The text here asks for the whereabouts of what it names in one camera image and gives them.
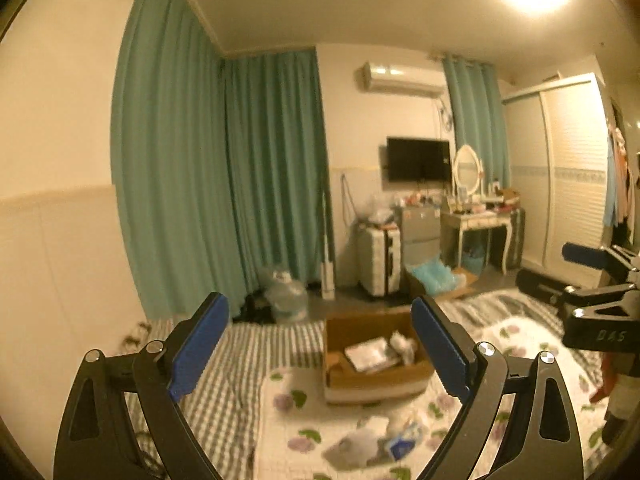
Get white air conditioner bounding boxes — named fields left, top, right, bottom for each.
left=361, top=61, right=446, bottom=99

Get grey plastic pouch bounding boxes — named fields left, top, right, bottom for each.
left=322, top=426, right=385, bottom=472

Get white suitcase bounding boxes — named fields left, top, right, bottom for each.
left=357, top=224, right=404, bottom=297

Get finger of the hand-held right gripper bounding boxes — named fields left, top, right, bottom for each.
left=516, top=268, right=640, bottom=317
left=561, top=241, right=640, bottom=281

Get black wall television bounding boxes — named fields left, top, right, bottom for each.
left=386, top=136, right=451, bottom=182

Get white oval vanity mirror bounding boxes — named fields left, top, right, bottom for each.
left=452, top=143, right=485, bottom=197

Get hanging clothes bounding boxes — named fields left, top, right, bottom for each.
left=602, top=114, right=640, bottom=227

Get narrow teal curtain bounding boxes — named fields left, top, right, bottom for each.
left=442, top=54, right=512, bottom=197

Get blue white packet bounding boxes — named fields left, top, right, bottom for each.
left=384, top=421, right=427, bottom=462

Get open cardboard box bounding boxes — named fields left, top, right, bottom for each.
left=323, top=309, right=437, bottom=407

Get white stick mop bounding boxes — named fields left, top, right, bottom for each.
left=319, top=189, right=338, bottom=302

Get white sliding door wardrobe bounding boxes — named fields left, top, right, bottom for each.
left=502, top=73, right=617, bottom=275

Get dark suitcase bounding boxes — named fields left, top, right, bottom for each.
left=509, top=207, right=527, bottom=267

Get dark shoes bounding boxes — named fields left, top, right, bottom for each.
left=238, top=294, right=275, bottom=322

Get flat cardboard box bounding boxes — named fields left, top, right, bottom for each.
left=409, top=267, right=482, bottom=304

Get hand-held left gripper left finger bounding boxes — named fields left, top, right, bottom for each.
left=52, top=291, right=231, bottom=480

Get clear plastic bag on floor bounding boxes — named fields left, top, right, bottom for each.
left=264, top=266, right=309, bottom=324

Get floral blanket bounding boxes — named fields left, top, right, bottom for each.
left=251, top=287, right=612, bottom=480

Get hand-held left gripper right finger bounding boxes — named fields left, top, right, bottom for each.
left=410, top=295, right=586, bottom=480

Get blue basket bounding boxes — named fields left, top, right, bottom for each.
left=459, top=247, right=487, bottom=274

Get white flat packet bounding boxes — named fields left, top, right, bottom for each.
left=344, top=338, right=402, bottom=374

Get light blue plastic bag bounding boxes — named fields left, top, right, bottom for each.
left=404, top=255, right=459, bottom=294

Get grey checked blanket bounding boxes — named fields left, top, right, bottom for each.
left=119, top=316, right=327, bottom=480

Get cosmetics clutter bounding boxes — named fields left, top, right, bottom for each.
left=442, top=179, right=522, bottom=217

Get white vanity table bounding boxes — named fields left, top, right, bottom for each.
left=439, top=205, right=517, bottom=275

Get grey mini fridge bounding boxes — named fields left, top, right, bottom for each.
left=394, top=204, right=444, bottom=267

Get white crumpled cloth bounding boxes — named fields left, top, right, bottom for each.
left=389, top=330, right=420, bottom=367

